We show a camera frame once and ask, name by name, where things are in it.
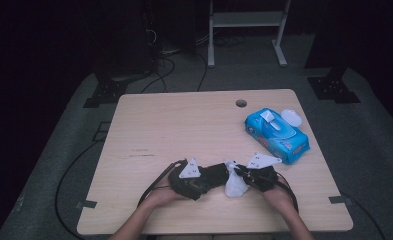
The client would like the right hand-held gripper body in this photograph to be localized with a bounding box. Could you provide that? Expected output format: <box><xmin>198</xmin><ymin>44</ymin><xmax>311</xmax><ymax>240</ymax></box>
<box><xmin>245</xmin><ymin>152</ymin><xmax>283</xmax><ymax>193</ymax></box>

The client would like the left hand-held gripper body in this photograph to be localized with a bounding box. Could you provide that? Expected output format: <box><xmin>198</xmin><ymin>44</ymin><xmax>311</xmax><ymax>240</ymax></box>
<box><xmin>168</xmin><ymin>157</ymin><xmax>203</xmax><ymax>202</ymax></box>

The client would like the white wet wipe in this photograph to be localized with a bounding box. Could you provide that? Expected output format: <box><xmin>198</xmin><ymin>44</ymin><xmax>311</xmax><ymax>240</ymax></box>
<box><xmin>224</xmin><ymin>159</ymin><xmax>250</xmax><ymax>198</ymax></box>

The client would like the blue wet wipe pack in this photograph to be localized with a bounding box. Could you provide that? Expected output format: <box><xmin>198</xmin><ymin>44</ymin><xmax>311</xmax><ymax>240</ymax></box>
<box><xmin>244</xmin><ymin>107</ymin><xmax>311</xmax><ymax>165</ymax></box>

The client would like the person's right hand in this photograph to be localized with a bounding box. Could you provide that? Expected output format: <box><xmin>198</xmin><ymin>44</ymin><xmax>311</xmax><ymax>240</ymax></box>
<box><xmin>262</xmin><ymin>176</ymin><xmax>295</xmax><ymax>212</ymax></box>

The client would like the person's left hand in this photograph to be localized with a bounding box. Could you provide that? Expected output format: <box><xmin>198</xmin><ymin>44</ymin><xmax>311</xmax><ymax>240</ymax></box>
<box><xmin>143</xmin><ymin>178</ymin><xmax>188</xmax><ymax>211</ymax></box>

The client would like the dark tape strip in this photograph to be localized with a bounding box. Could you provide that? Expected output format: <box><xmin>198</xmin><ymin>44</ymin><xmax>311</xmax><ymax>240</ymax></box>
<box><xmin>328</xmin><ymin>195</ymin><xmax>352</xmax><ymax>205</ymax></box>
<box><xmin>75</xmin><ymin>199</ymin><xmax>98</xmax><ymax>210</ymax></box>

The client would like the black floor tape outline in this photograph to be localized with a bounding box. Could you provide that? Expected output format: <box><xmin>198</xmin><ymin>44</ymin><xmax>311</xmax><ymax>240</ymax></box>
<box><xmin>92</xmin><ymin>121</ymin><xmax>112</xmax><ymax>142</ymax></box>

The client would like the black stand base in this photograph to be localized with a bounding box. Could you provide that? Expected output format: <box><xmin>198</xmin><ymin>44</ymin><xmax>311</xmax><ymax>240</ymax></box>
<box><xmin>83</xmin><ymin>79</ymin><xmax>129</xmax><ymax>109</ymax></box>
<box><xmin>307</xmin><ymin>75</ymin><xmax>362</xmax><ymax>104</ymax></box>

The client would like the right hand-held gripper cable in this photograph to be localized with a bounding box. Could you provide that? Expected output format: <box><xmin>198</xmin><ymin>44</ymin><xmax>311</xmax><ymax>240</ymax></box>
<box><xmin>275</xmin><ymin>173</ymin><xmax>300</xmax><ymax>214</ymax></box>

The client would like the black floor cable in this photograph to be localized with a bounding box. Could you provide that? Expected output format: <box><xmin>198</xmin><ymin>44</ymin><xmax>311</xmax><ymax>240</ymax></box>
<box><xmin>140</xmin><ymin>56</ymin><xmax>177</xmax><ymax>94</ymax></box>
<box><xmin>197</xmin><ymin>51</ymin><xmax>209</xmax><ymax>93</ymax></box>
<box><xmin>340</xmin><ymin>192</ymin><xmax>387</xmax><ymax>240</ymax></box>
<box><xmin>54</xmin><ymin>139</ymin><xmax>102</xmax><ymax>240</ymax></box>

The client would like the white metal stand frame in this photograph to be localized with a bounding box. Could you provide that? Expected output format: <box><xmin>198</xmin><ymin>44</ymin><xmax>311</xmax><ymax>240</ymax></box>
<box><xmin>207</xmin><ymin>0</ymin><xmax>292</xmax><ymax>69</ymax></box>

